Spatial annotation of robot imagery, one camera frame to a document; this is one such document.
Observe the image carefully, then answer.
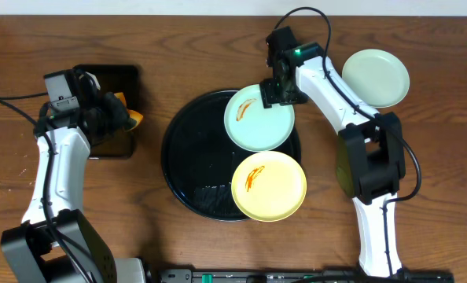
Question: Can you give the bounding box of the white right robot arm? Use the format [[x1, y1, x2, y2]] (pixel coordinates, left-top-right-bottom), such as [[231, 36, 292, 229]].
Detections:
[[260, 42, 406, 277]]

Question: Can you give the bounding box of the black rectangular water tray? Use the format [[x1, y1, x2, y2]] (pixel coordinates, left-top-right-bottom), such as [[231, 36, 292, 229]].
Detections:
[[73, 64, 142, 160]]

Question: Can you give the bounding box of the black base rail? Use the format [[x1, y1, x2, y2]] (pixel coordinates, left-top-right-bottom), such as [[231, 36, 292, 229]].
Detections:
[[158, 269, 455, 283]]

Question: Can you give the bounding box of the yellow plate with sauce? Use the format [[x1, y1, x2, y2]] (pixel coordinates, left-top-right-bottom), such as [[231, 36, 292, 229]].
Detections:
[[231, 151, 307, 222]]

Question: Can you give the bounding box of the round black serving tray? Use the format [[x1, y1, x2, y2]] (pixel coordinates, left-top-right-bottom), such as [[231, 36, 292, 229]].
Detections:
[[161, 90, 301, 222]]

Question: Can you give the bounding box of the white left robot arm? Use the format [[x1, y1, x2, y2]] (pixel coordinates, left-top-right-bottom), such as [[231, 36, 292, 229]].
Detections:
[[0, 68, 148, 283]]

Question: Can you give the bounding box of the mint plate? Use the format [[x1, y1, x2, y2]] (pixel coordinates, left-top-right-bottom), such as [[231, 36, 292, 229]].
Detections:
[[223, 85, 295, 152], [342, 49, 410, 108]]

